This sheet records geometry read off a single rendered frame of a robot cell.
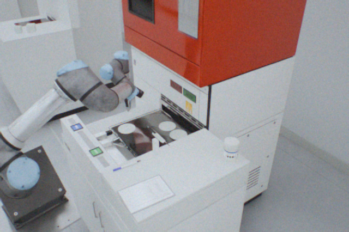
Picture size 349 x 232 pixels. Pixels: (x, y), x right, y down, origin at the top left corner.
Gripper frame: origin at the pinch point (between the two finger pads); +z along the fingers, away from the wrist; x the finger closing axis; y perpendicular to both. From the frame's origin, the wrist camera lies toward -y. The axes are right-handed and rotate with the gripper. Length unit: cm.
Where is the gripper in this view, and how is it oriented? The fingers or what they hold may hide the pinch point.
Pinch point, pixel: (129, 109)
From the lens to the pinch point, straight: 194.0
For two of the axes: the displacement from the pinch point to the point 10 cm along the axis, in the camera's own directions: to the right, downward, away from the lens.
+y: -9.9, -1.0, 1.4
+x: -1.7, 5.5, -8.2
